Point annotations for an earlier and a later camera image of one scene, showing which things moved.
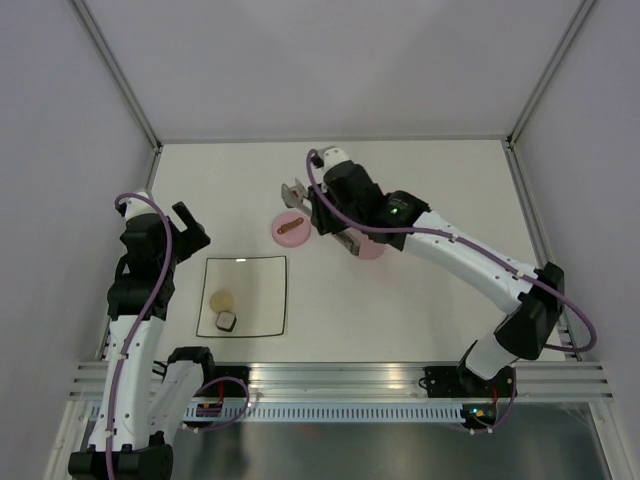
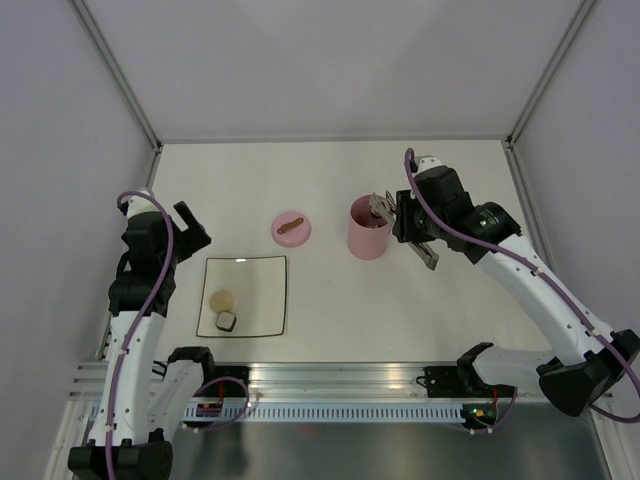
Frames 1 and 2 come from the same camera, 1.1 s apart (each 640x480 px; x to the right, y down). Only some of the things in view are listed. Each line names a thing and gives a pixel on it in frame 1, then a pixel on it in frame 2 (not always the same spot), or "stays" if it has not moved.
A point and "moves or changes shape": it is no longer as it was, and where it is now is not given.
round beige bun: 221,300 stays
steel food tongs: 294,196 moves or changes shape
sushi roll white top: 225,321 stays
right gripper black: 319,216 -> 403,227
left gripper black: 191,239 stays
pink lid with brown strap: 291,229 stays
